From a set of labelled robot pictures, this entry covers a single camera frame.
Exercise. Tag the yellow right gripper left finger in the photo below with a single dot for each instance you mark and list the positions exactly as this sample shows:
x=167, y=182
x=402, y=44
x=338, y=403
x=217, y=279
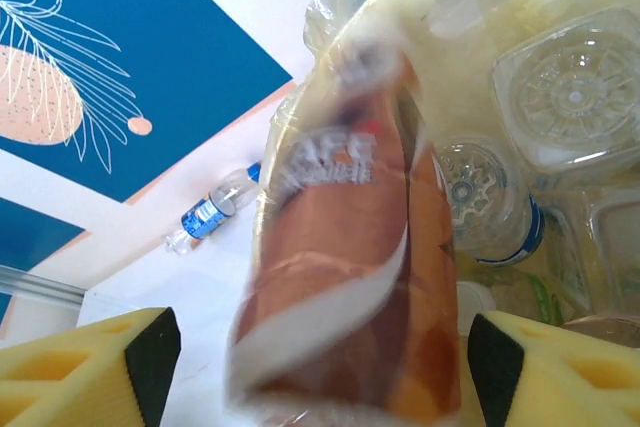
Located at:
x=65, y=377

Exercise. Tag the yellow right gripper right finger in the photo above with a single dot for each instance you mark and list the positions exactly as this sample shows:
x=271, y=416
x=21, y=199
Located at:
x=575, y=377

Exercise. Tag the green-label white-capped bottle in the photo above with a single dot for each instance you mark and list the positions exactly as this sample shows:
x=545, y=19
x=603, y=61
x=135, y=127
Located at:
x=547, y=297

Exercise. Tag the small clear white-label bottle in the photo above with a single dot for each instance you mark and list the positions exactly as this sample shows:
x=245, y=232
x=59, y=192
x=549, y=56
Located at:
x=615, y=257

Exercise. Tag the brown coffee drink bottle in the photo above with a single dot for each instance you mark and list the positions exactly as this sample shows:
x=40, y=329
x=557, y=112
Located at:
x=340, y=272

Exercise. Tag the blue-capped blue-label bottle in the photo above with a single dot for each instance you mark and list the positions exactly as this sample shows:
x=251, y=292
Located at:
x=210, y=209

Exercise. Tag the aluminium corner post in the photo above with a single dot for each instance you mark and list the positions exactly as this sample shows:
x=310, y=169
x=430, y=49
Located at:
x=35, y=284

